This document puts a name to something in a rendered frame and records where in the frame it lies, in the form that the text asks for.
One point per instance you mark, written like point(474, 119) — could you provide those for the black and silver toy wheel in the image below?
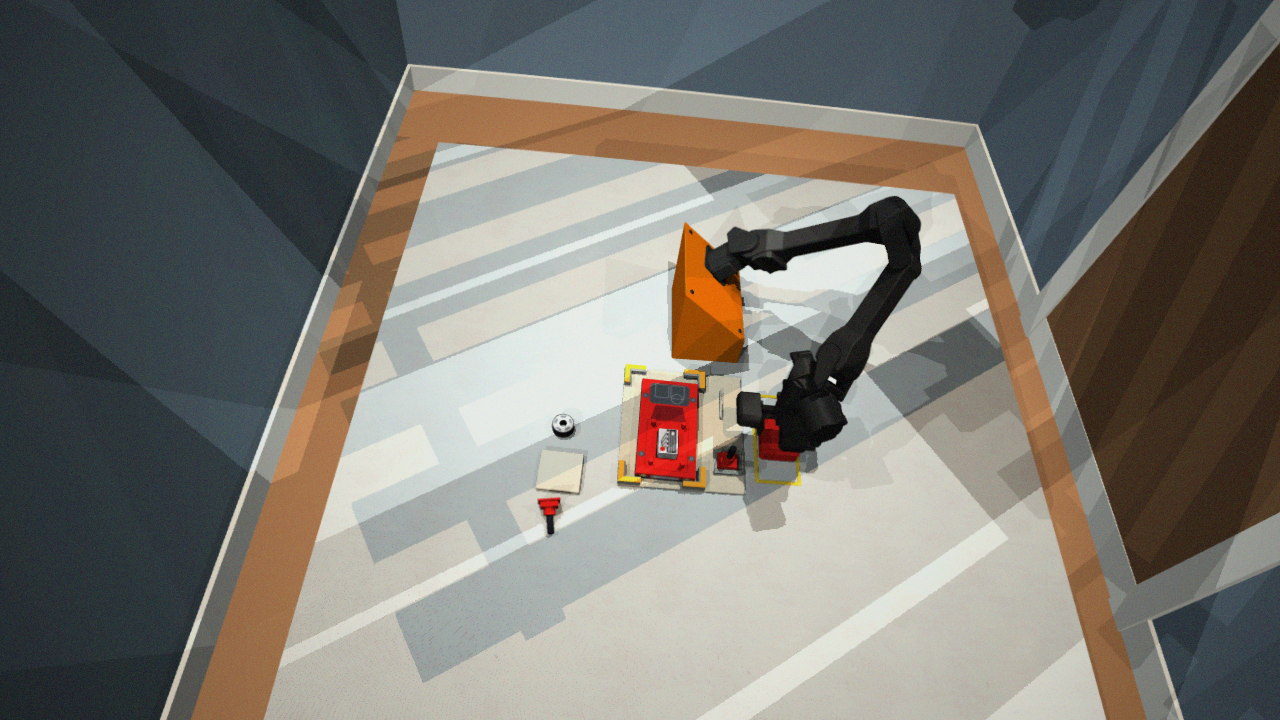
point(563, 431)

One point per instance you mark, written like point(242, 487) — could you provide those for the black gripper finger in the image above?
point(761, 427)

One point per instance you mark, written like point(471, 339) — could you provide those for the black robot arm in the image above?
point(845, 353)

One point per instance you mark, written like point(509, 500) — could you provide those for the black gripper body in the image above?
point(751, 413)

